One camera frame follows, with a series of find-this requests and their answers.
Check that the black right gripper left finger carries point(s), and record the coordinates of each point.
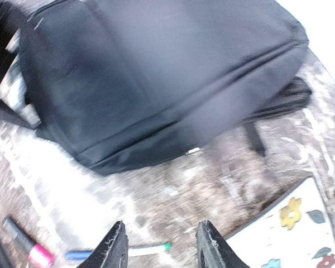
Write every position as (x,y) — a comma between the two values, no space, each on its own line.
(112,251)

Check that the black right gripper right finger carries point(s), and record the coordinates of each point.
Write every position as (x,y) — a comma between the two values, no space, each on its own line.
(213,250)

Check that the pink and black highlighter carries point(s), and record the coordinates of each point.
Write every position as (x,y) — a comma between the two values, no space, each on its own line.
(37,254)

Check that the black student backpack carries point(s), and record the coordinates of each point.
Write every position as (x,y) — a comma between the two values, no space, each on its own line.
(122,85)

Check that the floral ceramic tile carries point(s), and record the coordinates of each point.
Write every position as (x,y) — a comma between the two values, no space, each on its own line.
(294,231)

